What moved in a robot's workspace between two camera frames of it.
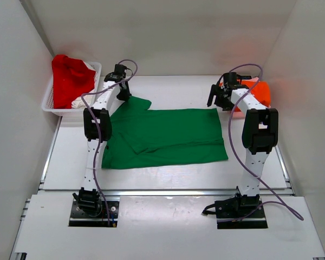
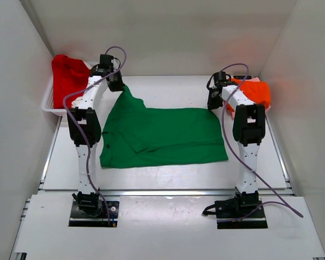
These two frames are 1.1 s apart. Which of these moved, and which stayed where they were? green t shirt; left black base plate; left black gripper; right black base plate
Moved: left black gripper
Stayed: right black base plate; green t shirt; left black base plate
